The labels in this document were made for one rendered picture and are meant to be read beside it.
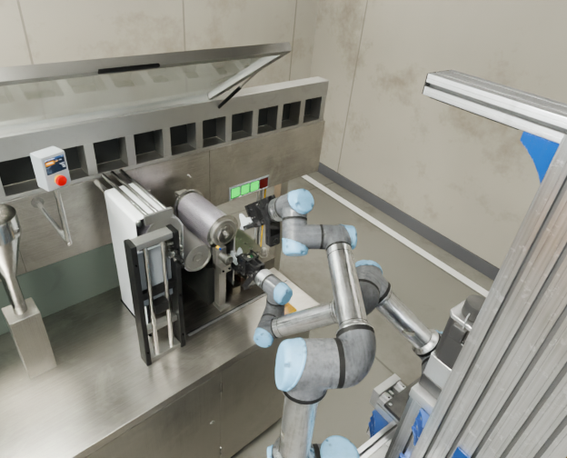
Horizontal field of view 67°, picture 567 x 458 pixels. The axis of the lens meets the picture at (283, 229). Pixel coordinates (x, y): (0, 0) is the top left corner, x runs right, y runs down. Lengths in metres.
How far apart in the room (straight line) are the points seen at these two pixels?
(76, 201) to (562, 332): 1.52
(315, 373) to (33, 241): 1.16
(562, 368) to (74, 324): 1.62
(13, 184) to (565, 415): 1.67
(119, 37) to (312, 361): 3.27
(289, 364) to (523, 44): 3.02
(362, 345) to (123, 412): 0.88
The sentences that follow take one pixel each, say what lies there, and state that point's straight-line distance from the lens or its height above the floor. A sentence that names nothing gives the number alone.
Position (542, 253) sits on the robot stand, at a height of 1.83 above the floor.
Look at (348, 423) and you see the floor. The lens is 2.69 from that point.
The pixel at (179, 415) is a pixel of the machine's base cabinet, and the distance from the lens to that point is 1.81.
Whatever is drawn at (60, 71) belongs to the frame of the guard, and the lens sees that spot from 1.14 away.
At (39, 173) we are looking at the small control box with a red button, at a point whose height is 1.66.
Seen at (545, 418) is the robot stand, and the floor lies 1.53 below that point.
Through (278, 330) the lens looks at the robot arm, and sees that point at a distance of 1.58.
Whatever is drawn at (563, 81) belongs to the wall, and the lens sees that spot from 3.51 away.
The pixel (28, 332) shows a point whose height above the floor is 1.11.
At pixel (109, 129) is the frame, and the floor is 1.62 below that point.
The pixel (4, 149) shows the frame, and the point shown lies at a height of 1.61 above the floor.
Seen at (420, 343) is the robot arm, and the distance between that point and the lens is 1.70.
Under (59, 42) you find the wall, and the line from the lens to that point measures 3.77.
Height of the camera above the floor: 2.23
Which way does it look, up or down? 34 degrees down
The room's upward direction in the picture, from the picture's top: 6 degrees clockwise
